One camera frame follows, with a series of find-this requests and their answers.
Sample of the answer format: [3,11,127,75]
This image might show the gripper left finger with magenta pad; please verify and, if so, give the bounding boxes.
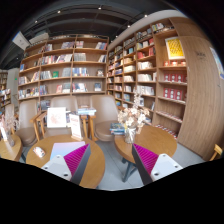
[42,144,91,185]

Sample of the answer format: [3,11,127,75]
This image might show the stack of books on table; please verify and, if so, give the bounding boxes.
[77,108,96,116]

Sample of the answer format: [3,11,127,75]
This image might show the round wooden table right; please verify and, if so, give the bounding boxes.
[114,125,177,182]

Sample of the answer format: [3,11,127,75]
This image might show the dried flowers on left table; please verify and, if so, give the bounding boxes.
[0,115,19,146]

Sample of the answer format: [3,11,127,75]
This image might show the white picture display board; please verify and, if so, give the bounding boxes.
[47,107,66,128]

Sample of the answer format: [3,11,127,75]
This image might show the yellow framed poster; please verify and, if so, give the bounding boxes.
[165,37,185,60]

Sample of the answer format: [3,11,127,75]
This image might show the round wooden table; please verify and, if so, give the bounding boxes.
[0,135,22,161]
[26,135,105,189]
[114,125,177,182]

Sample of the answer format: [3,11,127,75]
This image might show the wooden bookshelf back wall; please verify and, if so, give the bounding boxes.
[18,34,108,109]

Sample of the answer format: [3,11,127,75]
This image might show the wooden bookshelf right wall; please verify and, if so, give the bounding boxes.
[107,18,187,137]

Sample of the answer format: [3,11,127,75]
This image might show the round wooden table centre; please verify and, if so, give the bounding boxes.
[26,135,105,189]

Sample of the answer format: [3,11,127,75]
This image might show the white standing sign card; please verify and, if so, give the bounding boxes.
[69,114,82,140]

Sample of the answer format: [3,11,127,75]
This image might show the beige chair middle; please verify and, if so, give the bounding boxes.
[37,96,78,139]

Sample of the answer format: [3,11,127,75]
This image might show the beige chair left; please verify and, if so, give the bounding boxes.
[15,100,37,146]

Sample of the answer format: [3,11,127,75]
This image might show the wooden bookshelf wall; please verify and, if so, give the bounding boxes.
[107,18,187,137]
[18,34,108,109]

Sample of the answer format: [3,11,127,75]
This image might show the wooden chair far right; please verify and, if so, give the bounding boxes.
[210,145,223,161]

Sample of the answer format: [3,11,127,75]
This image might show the round wooden table left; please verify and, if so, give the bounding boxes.
[0,135,22,161]

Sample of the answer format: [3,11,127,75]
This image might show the beige chair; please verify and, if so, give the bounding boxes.
[90,95,118,142]
[37,96,78,139]
[15,100,37,146]

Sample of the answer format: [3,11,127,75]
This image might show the beige chair right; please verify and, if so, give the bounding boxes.
[90,95,118,142]

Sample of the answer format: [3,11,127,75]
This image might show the stack of books on chair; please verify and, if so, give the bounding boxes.
[110,123,125,135]

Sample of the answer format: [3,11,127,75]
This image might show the glass vase with dried flowers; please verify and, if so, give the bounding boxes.
[118,92,149,144]

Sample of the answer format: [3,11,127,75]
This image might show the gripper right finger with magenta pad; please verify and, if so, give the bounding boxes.
[132,144,182,185]

